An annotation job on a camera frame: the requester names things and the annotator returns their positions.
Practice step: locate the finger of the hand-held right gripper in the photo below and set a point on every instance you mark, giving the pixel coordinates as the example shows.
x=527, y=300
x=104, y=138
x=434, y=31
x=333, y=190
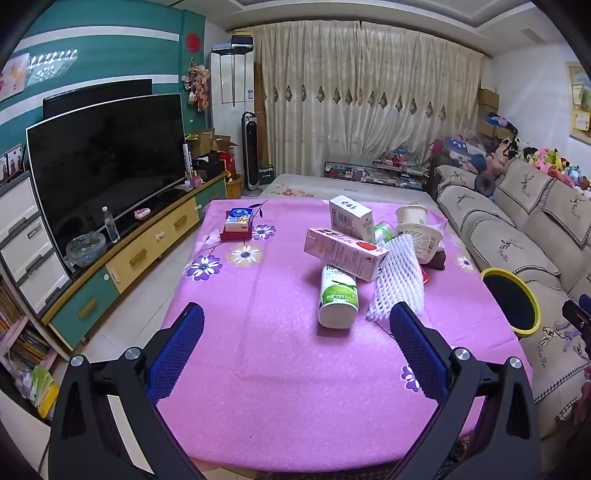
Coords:
x=577, y=318

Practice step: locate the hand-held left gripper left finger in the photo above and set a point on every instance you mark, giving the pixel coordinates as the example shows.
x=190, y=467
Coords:
x=178, y=350

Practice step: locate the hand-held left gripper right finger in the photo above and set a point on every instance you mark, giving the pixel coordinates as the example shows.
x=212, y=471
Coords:
x=418, y=350

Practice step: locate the yellow rimmed black trash bin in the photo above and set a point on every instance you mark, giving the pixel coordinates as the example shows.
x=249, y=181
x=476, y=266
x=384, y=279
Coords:
x=512, y=300

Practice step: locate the white foam fruit net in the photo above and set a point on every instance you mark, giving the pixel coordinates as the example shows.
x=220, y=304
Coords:
x=399, y=281

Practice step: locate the red snack packet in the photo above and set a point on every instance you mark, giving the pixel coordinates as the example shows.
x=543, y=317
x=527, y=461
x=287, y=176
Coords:
x=425, y=276

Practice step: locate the green yogurt bottle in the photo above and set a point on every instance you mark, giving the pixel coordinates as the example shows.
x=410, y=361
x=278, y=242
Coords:
x=338, y=295

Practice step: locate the pink juice carton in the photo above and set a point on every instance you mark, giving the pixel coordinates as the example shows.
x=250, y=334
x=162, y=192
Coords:
x=337, y=251

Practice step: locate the plain white cup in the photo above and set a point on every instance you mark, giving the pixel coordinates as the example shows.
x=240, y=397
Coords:
x=411, y=214

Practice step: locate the white carton box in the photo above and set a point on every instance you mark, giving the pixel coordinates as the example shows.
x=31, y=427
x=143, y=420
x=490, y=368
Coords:
x=348, y=217

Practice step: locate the teal yellow television cabinet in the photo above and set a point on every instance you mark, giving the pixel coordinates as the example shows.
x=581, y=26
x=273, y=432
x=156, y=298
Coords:
x=138, y=258

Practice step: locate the pink flowered tablecloth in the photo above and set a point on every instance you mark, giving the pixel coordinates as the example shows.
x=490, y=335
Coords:
x=277, y=369

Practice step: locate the beige sofa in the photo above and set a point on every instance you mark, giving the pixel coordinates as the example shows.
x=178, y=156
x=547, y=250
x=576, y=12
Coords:
x=521, y=230

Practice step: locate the red tissue box holder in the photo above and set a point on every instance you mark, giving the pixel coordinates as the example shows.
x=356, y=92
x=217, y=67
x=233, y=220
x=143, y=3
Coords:
x=233, y=236

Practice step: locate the glass bowl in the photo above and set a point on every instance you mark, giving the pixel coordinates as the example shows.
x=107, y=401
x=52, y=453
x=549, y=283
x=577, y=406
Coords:
x=85, y=249

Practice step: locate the clear water bottle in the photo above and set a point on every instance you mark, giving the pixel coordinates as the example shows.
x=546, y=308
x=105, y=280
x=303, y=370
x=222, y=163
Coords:
x=111, y=228

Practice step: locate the small pink white object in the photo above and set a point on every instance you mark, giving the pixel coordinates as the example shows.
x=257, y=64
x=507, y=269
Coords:
x=142, y=213

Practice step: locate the blue white tissue box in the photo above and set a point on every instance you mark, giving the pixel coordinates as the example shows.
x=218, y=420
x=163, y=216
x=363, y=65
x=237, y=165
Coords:
x=239, y=219

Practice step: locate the shelf of books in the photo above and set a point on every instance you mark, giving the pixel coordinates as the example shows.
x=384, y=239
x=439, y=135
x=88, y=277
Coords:
x=23, y=355

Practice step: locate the grey round cushion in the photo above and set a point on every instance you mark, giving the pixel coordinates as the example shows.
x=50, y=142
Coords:
x=485, y=184

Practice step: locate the row of plush toys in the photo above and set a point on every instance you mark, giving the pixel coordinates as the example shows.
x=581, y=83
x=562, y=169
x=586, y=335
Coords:
x=545, y=159

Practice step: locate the wicker basket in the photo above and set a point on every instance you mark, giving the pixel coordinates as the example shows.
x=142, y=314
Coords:
x=234, y=188

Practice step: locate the low glass table with books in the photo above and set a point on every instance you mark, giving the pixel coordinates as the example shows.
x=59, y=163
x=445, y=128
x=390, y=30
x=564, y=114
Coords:
x=383, y=170

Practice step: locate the white plastic drawer unit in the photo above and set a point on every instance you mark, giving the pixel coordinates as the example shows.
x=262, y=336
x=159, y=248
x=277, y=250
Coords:
x=27, y=244

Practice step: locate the black storage box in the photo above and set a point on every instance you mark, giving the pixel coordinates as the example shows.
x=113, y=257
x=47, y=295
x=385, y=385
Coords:
x=210, y=166

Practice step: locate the flowered mattress cover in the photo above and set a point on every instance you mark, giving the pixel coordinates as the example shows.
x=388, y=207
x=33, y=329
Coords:
x=323, y=187

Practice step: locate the large curved television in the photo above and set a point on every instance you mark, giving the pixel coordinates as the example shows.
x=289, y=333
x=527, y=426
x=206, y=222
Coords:
x=106, y=166

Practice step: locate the blue white star bag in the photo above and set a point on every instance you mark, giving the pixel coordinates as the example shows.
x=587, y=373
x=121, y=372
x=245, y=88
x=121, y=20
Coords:
x=461, y=150

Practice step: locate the open cardboard boxes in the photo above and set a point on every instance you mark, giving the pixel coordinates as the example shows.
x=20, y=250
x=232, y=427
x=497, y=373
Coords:
x=203, y=141

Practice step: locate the black tower fan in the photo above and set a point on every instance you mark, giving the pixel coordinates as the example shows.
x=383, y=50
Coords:
x=251, y=152

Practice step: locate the framed landscape picture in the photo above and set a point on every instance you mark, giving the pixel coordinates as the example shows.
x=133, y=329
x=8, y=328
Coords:
x=579, y=106

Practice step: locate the stack of cardboard boxes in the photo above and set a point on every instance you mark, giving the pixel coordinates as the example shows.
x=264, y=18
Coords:
x=487, y=110

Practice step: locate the cream patterned curtain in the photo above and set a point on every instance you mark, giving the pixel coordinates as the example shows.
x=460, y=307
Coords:
x=369, y=92

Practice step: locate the white standing air conditioner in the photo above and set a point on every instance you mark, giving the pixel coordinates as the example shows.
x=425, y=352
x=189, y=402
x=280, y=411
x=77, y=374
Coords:
x=231, y=92

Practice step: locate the hanging flower decoration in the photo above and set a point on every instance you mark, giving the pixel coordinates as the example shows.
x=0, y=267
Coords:
x=196, y=83

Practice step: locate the small photo frame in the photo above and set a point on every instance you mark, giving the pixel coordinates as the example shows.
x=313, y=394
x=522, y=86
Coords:
x=11, y=164

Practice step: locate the red round wall ornament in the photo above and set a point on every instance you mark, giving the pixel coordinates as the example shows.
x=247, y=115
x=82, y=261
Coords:
x=194, y=41

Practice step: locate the crystal wall decoration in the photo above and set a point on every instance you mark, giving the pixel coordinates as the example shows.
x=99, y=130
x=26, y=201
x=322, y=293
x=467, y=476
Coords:
x=51, y=64

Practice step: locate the pale wall poster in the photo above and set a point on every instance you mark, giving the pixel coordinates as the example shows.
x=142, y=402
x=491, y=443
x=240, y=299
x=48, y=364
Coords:
x=14, y=76

